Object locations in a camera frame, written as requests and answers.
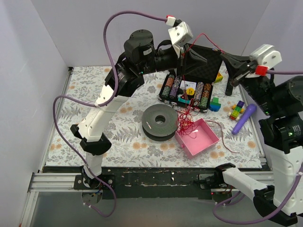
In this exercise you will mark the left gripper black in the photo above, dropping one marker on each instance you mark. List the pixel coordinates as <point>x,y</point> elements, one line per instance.
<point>182,59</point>

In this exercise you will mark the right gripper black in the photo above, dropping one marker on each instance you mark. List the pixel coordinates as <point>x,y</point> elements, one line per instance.
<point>243,71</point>

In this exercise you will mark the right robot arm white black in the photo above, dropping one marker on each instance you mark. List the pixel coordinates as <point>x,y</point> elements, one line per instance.
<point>282,131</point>

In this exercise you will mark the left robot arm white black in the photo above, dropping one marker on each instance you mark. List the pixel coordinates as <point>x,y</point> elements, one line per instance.
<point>140,57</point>

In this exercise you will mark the yellow green toy block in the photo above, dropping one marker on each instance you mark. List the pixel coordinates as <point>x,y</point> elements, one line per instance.
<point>219,78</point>

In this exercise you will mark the black remote control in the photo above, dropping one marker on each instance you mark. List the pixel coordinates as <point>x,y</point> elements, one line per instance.
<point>229,86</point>

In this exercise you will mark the black poker chip case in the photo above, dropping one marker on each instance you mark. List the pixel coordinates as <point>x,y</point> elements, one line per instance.
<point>196,88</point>

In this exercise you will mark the teal object in case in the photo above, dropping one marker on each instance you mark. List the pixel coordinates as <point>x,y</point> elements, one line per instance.
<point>184,101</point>

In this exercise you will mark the colourful toy block stack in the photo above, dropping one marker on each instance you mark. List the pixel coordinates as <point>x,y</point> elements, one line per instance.
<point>237,110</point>

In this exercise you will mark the purple cylindrical toy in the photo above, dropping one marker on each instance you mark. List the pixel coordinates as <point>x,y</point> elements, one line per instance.
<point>251,108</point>

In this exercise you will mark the blue green toy block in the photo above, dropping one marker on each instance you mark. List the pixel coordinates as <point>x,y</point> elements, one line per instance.
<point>214,105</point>

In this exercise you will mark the floral table mat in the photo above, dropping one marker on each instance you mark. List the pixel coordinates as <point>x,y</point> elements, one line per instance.
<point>131,147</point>

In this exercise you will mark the black filament spool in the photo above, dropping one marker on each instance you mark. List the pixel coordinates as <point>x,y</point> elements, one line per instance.
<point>159,122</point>

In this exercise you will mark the pink open box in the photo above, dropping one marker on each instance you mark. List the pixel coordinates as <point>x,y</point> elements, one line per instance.
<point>197,139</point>

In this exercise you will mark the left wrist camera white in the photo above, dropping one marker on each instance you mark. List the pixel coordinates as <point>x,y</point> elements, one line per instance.
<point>179,36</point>

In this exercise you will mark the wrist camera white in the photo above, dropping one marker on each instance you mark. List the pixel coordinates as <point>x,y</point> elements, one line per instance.
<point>179,36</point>
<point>265,57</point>

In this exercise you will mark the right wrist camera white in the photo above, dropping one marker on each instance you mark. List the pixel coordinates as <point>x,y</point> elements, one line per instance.
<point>265,57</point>

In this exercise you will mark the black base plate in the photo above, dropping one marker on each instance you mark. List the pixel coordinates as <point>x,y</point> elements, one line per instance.
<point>143,182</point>

